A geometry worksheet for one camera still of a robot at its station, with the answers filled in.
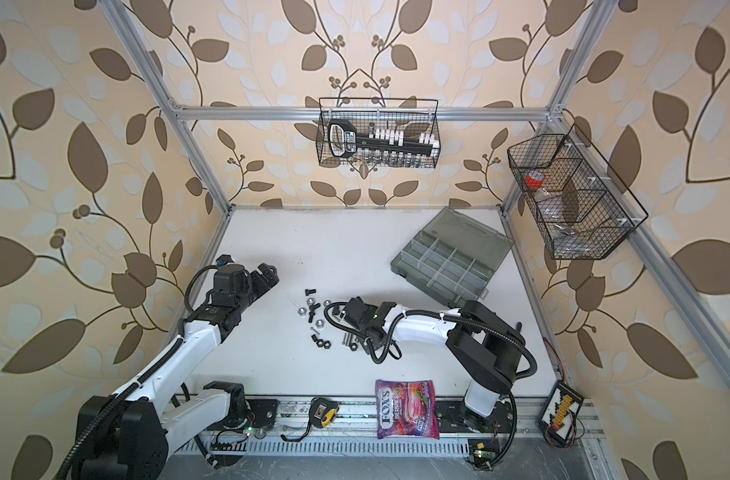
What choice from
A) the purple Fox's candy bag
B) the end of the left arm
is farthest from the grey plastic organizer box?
the end of the left arm

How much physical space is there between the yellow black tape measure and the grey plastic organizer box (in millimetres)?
441

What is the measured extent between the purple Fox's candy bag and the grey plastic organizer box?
0.27m

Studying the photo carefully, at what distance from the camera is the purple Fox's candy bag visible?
0.72m

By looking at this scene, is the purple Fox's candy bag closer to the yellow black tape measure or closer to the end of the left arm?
the yellow black tape measure

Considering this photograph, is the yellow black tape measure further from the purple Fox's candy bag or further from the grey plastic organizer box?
the grey plastic organizer box

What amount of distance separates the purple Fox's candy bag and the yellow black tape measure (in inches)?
4.5

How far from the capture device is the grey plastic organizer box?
37.9 inches

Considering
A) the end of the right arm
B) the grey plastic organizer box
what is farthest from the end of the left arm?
the grey plastic organizer box

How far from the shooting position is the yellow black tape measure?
0.73 meters

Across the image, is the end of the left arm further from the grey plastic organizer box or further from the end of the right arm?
the grey plastic organizer box
